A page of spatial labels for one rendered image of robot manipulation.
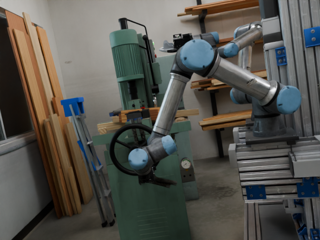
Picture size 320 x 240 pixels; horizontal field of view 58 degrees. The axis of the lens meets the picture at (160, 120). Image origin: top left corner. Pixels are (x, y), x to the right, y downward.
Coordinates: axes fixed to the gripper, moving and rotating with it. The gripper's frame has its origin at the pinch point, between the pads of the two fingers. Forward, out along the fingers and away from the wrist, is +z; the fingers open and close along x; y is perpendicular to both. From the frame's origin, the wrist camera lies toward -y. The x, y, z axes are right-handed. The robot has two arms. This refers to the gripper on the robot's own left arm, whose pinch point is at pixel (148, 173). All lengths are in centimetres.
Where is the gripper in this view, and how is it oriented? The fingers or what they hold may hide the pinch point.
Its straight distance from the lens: 146.1
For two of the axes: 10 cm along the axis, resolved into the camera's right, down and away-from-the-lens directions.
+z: 1.0, 4.0, 9.1
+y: 1.3, 9.0, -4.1
